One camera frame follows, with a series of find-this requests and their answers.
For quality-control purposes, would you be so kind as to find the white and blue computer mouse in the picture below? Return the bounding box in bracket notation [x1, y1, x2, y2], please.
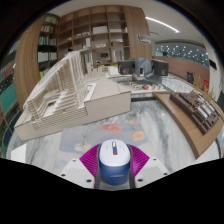
[97, 138, 132, 186]

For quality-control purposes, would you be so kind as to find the curved shelf unit with books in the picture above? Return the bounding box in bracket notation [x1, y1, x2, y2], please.
[0, 14, 60, 154]

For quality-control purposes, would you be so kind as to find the dark bin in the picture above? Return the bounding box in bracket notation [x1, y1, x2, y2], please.
[186, 71, 195, 84]

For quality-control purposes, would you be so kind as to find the brown building model on board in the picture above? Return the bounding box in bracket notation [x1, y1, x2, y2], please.
[153, 89, 224, 160]

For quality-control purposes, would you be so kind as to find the group of small ceiling lights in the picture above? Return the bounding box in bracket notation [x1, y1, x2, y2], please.
[156, 44, 201, 58]

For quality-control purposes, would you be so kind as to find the black wall screen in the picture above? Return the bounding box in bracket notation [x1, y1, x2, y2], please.
[208, 58, 218, 70]

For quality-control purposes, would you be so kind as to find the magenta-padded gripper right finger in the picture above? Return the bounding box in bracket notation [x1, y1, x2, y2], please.
[126, 143, 169, 190]

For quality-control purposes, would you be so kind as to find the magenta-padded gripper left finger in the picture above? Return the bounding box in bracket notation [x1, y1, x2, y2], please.
[58, 143, 102, 190]

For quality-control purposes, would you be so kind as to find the grey building model on base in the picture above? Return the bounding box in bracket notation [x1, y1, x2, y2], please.
[106, 57, 170, 101]

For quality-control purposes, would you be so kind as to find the wooden shelf unit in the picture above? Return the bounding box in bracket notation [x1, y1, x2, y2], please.
[56, 4, 154, 76]

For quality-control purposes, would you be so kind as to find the long ceiling light strip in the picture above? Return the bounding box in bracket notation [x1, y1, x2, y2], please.
[145, 16, 181, 34]

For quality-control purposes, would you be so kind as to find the white slatted building model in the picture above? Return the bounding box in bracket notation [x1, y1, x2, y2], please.
[13, 50, 133, 142]

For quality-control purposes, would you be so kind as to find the white poster on column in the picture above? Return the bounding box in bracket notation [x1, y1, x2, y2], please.
[137, 33, 152, 44]

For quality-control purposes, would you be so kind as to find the grey floral mouse pad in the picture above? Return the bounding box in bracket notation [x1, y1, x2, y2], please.
[53, 121, 150, 174]

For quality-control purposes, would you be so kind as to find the red wall sign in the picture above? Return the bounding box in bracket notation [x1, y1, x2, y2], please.
[202, 78, 210, 94]

